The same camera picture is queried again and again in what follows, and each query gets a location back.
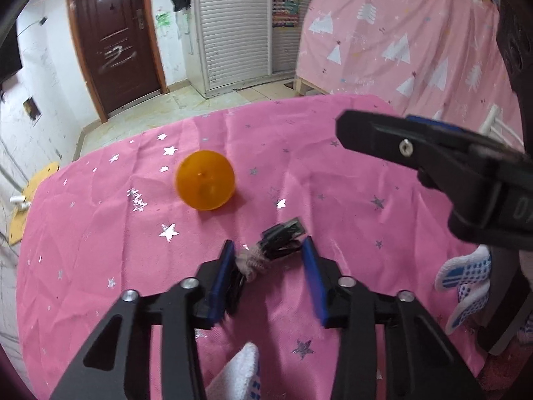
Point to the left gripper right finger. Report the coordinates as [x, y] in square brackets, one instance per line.
[384, 338]

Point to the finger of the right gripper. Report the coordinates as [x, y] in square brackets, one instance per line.
[394, 139]
[450, 136]

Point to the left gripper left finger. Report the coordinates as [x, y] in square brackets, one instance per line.
[114, 361]

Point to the right gloved hand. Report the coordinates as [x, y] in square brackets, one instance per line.
[469, 276]

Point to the left gloved hand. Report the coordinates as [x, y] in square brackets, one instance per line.
[240, 378]

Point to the white chair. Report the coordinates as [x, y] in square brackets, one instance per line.
[495, 128]

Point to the pink star tablecloth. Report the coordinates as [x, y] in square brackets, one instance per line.
[114, 221]

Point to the pink tree pattern curtain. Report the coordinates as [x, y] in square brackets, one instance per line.
[433, 58]

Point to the orange round lid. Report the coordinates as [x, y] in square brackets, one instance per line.
[205, 180]

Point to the white louvered wardrobe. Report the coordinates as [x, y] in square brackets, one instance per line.
[231, 44]

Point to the white object on chair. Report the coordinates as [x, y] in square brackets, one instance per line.
[20, 202]

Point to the dark brown door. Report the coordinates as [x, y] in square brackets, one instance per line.
[117, 50]

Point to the wooden bed frame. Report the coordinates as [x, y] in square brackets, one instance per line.
[304, 88]

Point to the black wall television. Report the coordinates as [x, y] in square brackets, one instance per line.
[10, 61]

